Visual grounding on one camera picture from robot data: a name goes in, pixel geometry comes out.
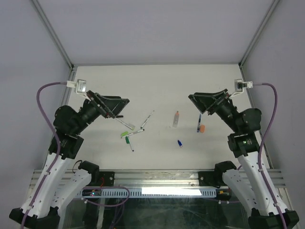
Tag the white marker green end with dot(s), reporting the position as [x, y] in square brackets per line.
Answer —
[146, 120]

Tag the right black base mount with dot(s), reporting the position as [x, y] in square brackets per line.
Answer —
[207, 178]

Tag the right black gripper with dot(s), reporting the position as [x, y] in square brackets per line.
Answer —
[210, 101]

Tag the white pen clear cap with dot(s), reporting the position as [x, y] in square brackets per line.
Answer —
[132, 127]

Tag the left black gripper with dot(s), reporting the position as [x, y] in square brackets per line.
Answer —
[107, 106]

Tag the dark green pen cap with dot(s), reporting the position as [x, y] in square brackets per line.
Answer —
[127, 140]

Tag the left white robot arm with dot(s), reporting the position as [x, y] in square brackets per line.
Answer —
[44, 207]

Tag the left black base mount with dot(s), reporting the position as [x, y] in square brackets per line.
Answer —
[103, 179]

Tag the slotted cable duct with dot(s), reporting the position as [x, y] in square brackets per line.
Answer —
[149, 192]

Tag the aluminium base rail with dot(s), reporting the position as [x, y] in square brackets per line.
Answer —
[157, 178]

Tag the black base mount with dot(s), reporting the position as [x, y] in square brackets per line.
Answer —
[103, 179]
[207, 178]

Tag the orange pen cap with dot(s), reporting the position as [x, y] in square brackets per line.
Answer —
[202, 128]

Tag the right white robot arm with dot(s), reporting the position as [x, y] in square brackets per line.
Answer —
[263, 204]

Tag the orange tip clear marker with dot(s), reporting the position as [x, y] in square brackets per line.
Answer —
[176, 119]

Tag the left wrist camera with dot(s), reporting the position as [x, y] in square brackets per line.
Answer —
[78, 86]

